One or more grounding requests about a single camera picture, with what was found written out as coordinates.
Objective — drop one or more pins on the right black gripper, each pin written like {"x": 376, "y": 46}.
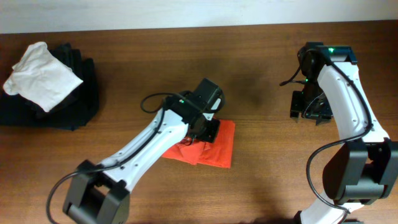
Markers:
{"x": 323, "y": 114}

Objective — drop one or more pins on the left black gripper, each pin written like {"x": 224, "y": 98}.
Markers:
{"x": 208, "y": 135}

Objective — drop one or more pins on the red printed t-shirt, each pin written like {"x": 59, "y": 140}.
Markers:
{"x": 217, "y": 154}

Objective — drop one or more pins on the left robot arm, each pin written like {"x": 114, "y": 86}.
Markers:
{"x": 101, "y": 193}

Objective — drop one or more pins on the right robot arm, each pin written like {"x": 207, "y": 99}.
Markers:
{"x": 364, "y": 169}

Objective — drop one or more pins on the black folded clothes pile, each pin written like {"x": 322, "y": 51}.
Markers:
{"x": 76, "y": 110}

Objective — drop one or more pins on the white folded cloth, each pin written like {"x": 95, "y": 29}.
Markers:
{"x": 41, "y": 78}

